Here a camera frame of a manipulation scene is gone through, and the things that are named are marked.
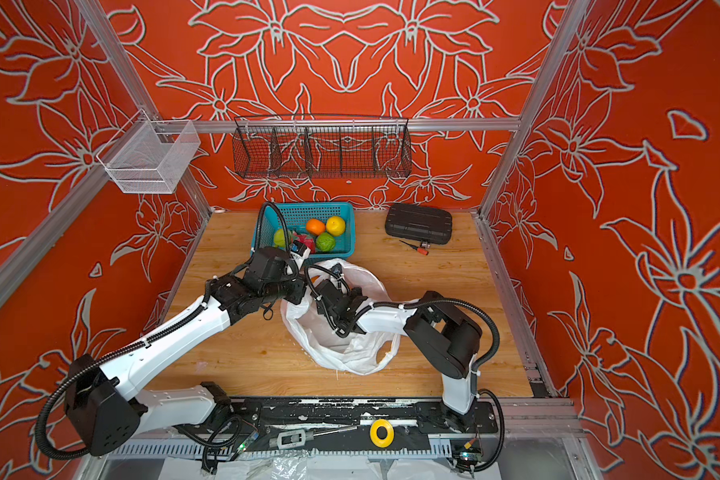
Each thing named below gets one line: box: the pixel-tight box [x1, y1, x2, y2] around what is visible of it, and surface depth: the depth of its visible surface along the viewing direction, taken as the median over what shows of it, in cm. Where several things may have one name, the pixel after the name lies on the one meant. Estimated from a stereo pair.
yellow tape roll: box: [369, 418, 395, 449], surface depth 71 cm
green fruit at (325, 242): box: [315, 232, 336, 252], surface depth 106 cm
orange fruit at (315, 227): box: [306, 218, 325, 236], surface depth 112 cm
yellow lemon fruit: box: [326, 216, 346, 237], surface depth 110 cm
